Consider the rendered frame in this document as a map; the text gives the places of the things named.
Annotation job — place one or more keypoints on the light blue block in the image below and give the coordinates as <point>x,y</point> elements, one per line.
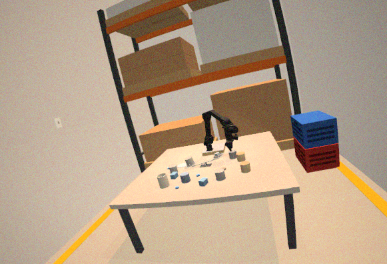
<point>174,175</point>
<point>203,181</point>

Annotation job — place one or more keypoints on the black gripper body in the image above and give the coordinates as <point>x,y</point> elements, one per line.
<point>228,139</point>

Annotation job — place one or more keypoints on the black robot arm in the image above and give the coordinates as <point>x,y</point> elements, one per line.
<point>227,125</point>

